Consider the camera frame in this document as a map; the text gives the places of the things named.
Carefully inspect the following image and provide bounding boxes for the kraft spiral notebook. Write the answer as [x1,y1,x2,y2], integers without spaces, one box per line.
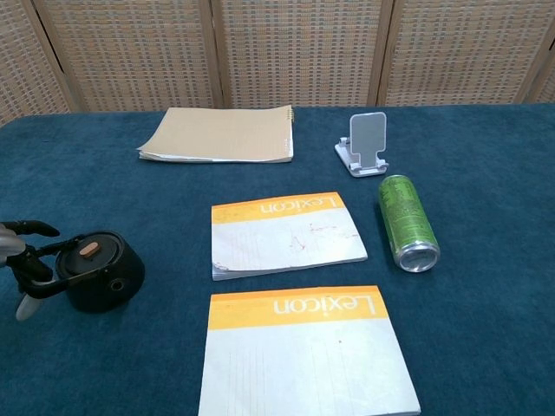
[137,105,297,165]

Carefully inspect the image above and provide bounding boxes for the woven bamboo folding screen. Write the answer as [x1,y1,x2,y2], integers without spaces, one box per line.
[0,0,555,127]

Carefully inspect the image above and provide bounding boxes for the blue felt table cloth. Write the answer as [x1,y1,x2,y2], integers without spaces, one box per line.
[0,101,555,416]

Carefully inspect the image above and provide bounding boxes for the white folding phone stand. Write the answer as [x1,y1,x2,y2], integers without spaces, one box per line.
[334,111,390,179]

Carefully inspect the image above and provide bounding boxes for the black teapot with handle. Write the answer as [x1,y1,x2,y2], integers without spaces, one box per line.
[19,231,147,313]

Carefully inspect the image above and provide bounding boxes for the green drink can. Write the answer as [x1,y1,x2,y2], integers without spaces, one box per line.
[379,174,441,274]

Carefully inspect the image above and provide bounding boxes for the clean orange white Lexicon book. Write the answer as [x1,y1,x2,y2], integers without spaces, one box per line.
[197,284,422,416]

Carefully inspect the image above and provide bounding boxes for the Lexicon book with red scribbles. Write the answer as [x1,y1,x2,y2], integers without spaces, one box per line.
[211,191,369,282]

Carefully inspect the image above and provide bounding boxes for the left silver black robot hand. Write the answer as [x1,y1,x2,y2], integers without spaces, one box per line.
[0,219,62,322]

